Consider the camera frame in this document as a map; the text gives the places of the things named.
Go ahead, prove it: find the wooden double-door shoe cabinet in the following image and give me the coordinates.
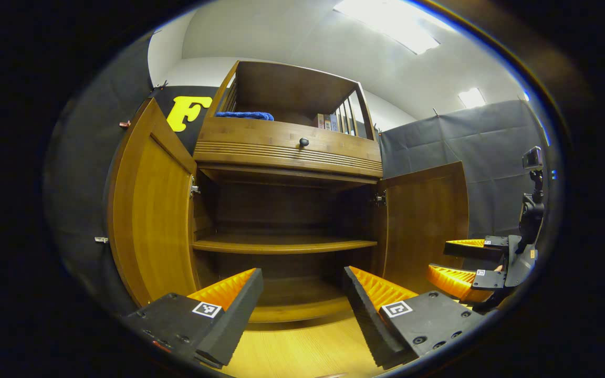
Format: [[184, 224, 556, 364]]
[[192, 59, 384, 323]]

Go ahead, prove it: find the wooden shoe cabinet door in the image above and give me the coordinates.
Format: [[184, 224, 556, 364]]
[[107, 97, 201, 308], [378, 161, 470, 295]]

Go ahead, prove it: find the blue cloth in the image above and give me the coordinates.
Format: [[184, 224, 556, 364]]
[[214, 111, 275, 121]]

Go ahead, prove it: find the small ceiling light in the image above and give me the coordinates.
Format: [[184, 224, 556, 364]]
[[457, 87, 487, 109]]

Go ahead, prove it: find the large ceiling light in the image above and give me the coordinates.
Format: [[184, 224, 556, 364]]
[[334, 0, 455, 56]]

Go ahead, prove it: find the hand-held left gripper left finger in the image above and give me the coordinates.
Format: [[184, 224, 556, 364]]
[[122, 268, 264, 369]]

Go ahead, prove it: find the wooden inner cabinet shelf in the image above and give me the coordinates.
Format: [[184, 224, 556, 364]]
[[192, 235, 378, 255]]

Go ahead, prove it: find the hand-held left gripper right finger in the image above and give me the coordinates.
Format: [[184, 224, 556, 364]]
[[342, 265, 492, 371]]

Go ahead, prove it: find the black backdrop cloth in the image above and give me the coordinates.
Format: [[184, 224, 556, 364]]
[[44, 34, 550, 316]]

